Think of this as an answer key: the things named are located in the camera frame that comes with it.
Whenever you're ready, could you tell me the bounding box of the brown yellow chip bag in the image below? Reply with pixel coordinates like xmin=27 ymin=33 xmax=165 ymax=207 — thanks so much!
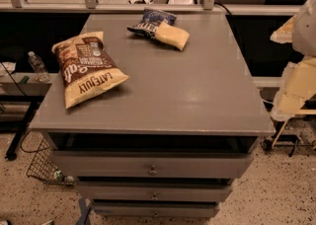
xmin=51 ymin=32 xmax=128 ymax=109

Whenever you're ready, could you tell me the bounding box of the black cable behind cabinet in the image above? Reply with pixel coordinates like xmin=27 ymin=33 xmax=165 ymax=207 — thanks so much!
xmin=214 ymin=2 xmax=246 ymax=55

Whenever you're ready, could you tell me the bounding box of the yellow sponge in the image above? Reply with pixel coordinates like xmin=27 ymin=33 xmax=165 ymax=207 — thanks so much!
xmin=155 ymin=22 xmax=190 ymax=50

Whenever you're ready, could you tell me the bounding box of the grey drawer cabinet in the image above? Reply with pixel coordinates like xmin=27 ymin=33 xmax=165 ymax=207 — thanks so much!
xmin=31 ymin=13 xmax=275 ymax=206

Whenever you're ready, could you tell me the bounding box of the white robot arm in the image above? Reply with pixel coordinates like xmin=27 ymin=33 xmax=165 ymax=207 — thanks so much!
xmin=271 ymin=0 xmax=316 ymax=121

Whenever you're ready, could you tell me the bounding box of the middle grey drawer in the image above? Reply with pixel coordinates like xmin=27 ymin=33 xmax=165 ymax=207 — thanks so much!
xmin=76 ymin=182 xmax=232 ymax=202

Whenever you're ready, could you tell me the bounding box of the wheeled cart base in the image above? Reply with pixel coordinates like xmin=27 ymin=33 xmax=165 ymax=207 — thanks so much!
xmin=261 ymin=120 xmax=316 ymax=157

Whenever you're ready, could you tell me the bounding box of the wire mesh basket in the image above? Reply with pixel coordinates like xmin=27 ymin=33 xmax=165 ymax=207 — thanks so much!
xmin=27 ymin=139 xmax=75 ymax=186

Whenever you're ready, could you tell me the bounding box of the bottom grey drawer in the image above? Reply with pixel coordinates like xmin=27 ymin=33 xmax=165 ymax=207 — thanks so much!
xmin=92 ymin=202 xmax=219 ymax=218

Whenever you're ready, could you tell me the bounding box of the clear plastic water bottle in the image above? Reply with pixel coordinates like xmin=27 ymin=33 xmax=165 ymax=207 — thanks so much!
xmin=28 ymin=51 xmax=50 ymax=83

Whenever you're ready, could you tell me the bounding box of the blue chip bag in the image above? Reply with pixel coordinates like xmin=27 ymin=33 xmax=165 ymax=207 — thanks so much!
xmin=127 ymin=8 xmax=177 ymax=38

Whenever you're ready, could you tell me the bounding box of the black cable on left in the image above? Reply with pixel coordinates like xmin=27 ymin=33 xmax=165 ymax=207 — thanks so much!
xmin=0 ymin=61 xmax=50 ymax=155

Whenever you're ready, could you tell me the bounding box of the top grey drawer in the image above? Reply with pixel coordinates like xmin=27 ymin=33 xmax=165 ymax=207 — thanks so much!
xmin=51 ymin=151 xmax=253 ymax=179

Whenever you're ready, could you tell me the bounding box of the grey drawer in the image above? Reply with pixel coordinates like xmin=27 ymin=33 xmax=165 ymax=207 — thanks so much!
xmin=92 ymin=202 xmax=219 ymax=218
xmin=76 ymin=182 xmax=232 ymax=202
xmin=51 ymin=151 xmax=253 ymax=179

